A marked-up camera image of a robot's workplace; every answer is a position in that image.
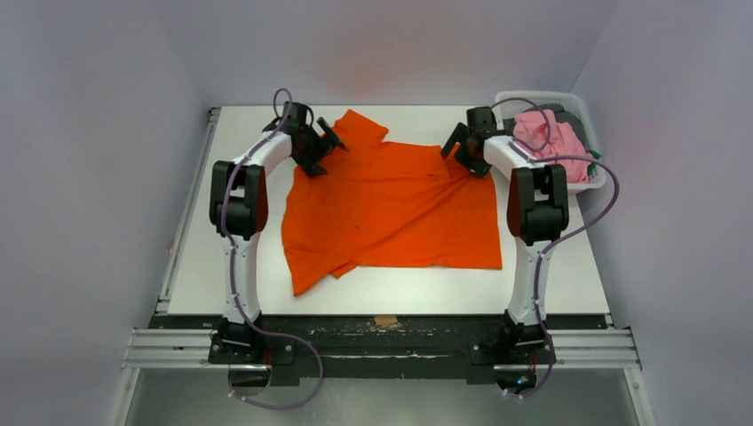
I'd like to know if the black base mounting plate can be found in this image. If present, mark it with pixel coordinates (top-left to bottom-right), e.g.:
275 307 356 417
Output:
126 315 622 390

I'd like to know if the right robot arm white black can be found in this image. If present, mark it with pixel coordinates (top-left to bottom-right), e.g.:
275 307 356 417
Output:
440 106 569 354

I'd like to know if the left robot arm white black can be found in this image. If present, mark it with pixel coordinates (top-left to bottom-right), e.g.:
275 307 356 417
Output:
209 101 345 358

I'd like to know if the brown tape piece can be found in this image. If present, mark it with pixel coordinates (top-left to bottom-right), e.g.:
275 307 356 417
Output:
374 315 399 328

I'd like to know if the pink t shirt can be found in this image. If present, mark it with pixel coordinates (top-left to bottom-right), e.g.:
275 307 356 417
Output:
513 116 590 159

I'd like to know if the aluminium frame rail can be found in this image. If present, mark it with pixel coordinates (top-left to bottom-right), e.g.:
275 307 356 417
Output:
122 329 640 371

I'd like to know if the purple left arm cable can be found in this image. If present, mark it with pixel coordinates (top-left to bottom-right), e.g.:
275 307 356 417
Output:
218 88 325 412

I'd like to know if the white plastic laundry basket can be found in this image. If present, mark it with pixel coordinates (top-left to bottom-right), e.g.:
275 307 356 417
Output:
493 91 606 194

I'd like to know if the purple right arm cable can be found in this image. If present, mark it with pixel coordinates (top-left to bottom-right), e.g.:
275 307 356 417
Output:
489 97 622 401

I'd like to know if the orange t shirt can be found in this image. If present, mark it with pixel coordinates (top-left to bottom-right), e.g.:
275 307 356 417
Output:
281 110 503 296

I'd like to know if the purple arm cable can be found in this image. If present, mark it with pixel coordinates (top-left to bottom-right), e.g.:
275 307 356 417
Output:
218 88 325 412
489 97 622 401

